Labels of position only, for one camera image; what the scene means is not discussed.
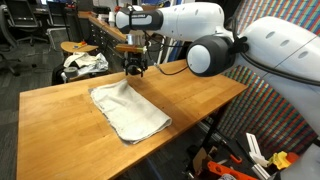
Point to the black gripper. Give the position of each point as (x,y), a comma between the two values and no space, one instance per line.
(134,65)

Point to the white cloth towel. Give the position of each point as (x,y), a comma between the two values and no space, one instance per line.
(132,116)

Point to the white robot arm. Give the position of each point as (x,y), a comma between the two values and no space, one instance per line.
(285,55)

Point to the wooden workbench with drawers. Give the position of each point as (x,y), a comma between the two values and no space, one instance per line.
(101,34)

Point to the crumpled white cloth on chair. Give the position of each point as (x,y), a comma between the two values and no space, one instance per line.
(87,63)

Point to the grey tape roll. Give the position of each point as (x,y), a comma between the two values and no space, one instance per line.
(71,72)

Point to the round wooden stool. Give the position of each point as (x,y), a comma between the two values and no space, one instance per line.
(72,47)

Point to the cardboard box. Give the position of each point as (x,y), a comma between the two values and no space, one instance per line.
(202,154)

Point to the black office chair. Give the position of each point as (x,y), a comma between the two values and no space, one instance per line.
(8,42)

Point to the black table leg frame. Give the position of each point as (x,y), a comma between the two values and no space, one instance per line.
(216,116)

